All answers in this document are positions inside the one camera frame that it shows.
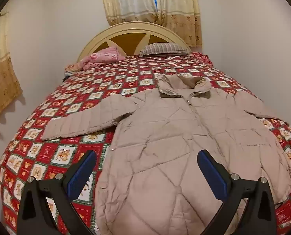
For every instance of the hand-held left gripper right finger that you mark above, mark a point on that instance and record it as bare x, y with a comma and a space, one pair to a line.
212, 176

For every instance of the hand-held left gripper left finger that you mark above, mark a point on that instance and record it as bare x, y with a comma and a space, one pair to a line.
83, 173

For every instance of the beige quilted coat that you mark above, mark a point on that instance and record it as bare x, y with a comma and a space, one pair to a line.
160, 151

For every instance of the red checkered printed bedspread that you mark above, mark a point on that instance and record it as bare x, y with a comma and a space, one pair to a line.
62, 102

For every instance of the beige floral curtain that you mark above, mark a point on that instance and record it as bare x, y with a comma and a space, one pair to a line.
128, 2
1, 78
182, 12

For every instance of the striped pillow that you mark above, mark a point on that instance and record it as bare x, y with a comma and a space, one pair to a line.
163, 49

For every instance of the cream wooden headboard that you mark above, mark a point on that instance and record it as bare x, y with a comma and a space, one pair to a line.
133, 41

